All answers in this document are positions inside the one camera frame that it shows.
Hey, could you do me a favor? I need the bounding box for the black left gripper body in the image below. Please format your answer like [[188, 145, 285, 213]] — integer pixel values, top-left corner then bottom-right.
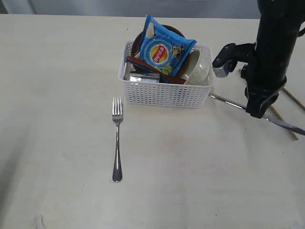
[[240, 40, 296, 100]]

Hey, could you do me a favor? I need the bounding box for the wooden chopstick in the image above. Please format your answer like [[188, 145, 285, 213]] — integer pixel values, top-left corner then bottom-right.
[[238, 68, 299, 141], [282, 88, 305, 110]]

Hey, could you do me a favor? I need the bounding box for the silver table knife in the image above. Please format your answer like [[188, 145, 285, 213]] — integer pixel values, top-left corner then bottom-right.
[[209, 94, 305, 135]]

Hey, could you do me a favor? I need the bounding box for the silver metal fork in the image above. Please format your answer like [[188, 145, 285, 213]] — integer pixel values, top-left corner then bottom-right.
[[112, 96, 123, 182]]

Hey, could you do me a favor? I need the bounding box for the speckled white ceramic bowl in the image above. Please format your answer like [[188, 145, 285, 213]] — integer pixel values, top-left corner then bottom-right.
[[181, 49, 210, 86]]

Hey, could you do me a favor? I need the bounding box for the white perforated plastic basket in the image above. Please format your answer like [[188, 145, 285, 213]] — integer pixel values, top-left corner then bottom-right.
[[118, 41, 215, 109]]

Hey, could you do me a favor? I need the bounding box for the brown wooden spoon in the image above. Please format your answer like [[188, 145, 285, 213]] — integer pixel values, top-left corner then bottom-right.
[[126, 56, 186, 84]]

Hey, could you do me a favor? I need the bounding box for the blue Lay's chips bag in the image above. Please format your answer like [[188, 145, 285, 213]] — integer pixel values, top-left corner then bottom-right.
[[132, 15, 197, 76]]

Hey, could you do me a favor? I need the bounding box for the brown round plate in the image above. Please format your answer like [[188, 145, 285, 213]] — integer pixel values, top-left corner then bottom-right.
[[131, 24, 190, 77]]

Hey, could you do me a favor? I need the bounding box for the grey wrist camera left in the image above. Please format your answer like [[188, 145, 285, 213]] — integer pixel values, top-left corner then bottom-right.
[[212, 43, 254, 78]]

